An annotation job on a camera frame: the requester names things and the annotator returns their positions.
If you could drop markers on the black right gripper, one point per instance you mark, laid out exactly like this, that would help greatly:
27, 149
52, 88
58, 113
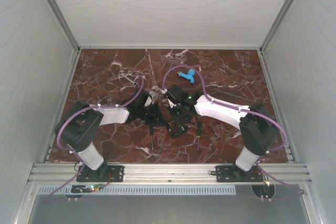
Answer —
171, 110

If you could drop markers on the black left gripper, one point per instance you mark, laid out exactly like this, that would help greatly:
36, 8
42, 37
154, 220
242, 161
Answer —
156, 115

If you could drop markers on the clear plastic fuse box lid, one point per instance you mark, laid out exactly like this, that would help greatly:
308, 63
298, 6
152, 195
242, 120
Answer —
154, 95

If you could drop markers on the black fuse box base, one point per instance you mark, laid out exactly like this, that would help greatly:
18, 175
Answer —
174, 129

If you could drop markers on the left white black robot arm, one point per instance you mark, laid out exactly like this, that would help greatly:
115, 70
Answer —
79, 127

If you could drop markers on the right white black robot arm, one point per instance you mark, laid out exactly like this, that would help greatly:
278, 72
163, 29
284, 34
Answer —
256, 130

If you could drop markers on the silver ratchet wrench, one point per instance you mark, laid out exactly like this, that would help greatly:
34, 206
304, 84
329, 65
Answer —
133, 82

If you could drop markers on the blue glue gun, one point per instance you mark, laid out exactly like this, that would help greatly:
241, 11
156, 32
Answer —
188, 76

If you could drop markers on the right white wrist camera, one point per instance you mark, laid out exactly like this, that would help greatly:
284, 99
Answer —
170, 98

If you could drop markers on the yellow black handle screwdriver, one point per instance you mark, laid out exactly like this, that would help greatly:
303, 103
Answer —
199, 131

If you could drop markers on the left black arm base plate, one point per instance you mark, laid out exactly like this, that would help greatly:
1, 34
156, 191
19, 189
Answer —
105, 173

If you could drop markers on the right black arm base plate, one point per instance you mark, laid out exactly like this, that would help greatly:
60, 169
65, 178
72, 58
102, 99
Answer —
233, 174

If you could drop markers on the aluminium front rail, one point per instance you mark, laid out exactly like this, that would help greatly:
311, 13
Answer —
164, 174

